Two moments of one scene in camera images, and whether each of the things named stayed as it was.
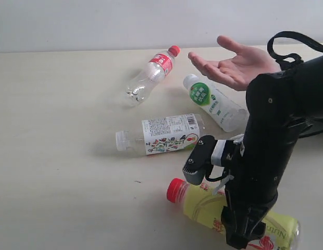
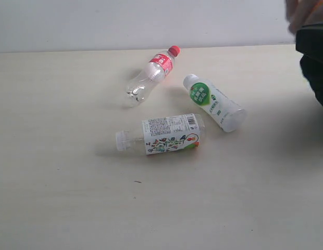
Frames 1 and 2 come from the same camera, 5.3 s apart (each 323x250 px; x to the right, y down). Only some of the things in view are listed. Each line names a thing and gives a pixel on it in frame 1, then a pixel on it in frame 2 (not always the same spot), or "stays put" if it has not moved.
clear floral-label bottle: [163, 135] stays put
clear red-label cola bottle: [159, 66] stays put
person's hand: [248, 63] to [300, 12]
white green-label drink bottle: [230, 116] stays put
